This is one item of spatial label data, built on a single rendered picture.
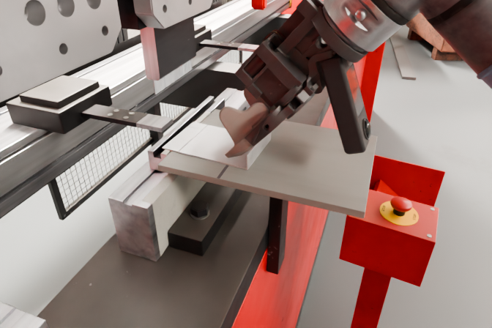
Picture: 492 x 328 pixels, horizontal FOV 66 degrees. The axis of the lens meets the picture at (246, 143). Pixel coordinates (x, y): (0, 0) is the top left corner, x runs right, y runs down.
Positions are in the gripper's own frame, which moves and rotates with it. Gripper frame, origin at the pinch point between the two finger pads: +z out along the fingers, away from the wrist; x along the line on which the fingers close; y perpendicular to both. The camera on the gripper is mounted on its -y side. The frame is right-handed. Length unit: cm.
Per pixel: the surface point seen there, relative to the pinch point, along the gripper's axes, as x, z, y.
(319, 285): -65, 75, -68
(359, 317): -25, 33, -54
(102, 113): -0.3, 16.9, 19.0
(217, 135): -1.8, 4.2, 3.5
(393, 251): -18.0, 7.0, -35.8
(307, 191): 5.4, -5.8, -8.6
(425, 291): -79, 50, -98
